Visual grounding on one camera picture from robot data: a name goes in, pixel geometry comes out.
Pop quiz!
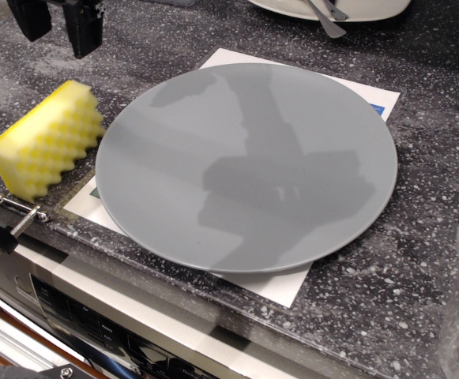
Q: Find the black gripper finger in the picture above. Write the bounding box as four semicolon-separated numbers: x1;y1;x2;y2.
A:
7;0;52;42
62;1;104;59

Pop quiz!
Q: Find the yellow wavy sponge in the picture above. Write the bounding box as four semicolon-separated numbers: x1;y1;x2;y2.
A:
0;80;105;203

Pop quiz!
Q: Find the grey round plate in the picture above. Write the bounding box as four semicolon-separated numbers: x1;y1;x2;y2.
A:
95;63;398;273

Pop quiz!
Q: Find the white dish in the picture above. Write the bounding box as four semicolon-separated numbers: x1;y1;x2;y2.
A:
247;0;412;23

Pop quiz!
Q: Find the metal clamp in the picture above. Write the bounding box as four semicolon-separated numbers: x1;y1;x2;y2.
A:
0;192;51;277

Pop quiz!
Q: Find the white dishwasher control panel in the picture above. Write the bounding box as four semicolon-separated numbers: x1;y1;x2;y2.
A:
0;245;361;378

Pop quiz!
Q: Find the white paper sheet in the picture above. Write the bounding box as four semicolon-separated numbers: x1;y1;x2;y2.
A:
63;48;402;307

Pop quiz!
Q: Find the silver spoon handle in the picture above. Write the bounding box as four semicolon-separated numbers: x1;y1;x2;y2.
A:
307;0;346;39

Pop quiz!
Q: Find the silver fork handle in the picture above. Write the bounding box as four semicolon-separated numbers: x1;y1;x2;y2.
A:
324;0;349;21

